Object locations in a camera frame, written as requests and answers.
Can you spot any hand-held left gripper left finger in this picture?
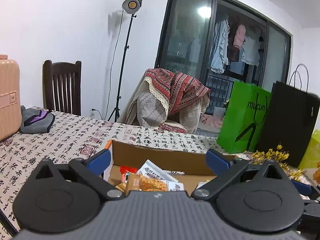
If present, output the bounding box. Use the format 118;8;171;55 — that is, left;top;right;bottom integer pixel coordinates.
32;148;127;201

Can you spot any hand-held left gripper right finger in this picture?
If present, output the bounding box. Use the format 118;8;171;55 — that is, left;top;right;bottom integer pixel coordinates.
191;148;292;201

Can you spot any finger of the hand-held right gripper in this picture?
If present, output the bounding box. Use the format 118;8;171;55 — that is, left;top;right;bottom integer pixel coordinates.
301;200;320;222
290;179;320;200

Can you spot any red cardboard box pumpkin print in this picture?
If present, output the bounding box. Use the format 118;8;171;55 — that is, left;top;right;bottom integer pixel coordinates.
104;139;237;193

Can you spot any clear golden snack packet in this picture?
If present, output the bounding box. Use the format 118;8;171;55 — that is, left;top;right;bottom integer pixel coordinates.
139;174;170;192

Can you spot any white snack packet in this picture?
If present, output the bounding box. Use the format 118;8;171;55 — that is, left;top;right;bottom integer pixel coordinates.
166;180;184;192
136;159;185;183
196;179;218;189

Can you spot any red snack packet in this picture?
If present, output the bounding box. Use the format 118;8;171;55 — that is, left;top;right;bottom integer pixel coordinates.
119;165;138;175

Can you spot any yellow-green snack box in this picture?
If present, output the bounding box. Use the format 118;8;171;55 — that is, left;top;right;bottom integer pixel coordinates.
298;129;320;180

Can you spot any orange brown snack packet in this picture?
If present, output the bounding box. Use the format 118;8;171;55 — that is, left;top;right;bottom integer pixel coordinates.
115;172;142;195

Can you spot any pink laundry heap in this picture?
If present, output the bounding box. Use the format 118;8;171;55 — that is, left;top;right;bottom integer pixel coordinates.
200;114;224;130

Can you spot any yellow flower branch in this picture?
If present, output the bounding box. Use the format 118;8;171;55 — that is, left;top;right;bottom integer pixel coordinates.
250;144;304;180

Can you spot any green paper bag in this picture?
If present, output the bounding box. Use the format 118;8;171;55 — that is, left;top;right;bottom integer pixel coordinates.
216;81;272;154

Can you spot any black paper bag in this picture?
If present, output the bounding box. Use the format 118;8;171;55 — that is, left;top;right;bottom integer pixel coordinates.
257;64;318;168

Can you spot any chair draped with patterned cloths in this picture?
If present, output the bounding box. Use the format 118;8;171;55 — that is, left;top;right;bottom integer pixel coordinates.
117;77;210;133

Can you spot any grey purple cloth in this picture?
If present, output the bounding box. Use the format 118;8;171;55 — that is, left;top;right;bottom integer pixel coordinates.
19;105;55;134

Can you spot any dark wooden chair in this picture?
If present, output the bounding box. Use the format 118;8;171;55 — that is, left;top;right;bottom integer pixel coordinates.
42;60;82;116

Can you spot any red patterned blanket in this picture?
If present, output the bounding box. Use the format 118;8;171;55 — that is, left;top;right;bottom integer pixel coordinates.
144;68;211;117

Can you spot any pink suitcase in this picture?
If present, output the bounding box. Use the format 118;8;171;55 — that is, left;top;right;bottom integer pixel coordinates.
0;54;22;142

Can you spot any white hanging garment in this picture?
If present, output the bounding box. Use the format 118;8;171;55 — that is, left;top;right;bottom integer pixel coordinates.
241;34;262;66

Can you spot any light blue hanging shirt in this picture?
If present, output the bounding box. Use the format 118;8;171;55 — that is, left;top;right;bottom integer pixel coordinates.
210;17;230;74

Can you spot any pink hanging garment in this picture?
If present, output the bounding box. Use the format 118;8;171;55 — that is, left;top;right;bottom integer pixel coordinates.
229;24;248;62

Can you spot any dark framed glass door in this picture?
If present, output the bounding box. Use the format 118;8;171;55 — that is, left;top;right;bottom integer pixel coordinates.
155;0;293;130

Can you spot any studio light on stand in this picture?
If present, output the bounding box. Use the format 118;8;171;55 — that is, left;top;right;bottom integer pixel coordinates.
107;0;143;123

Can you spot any black power cable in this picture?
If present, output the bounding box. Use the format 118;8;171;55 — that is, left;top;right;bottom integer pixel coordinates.
91;11;125;120

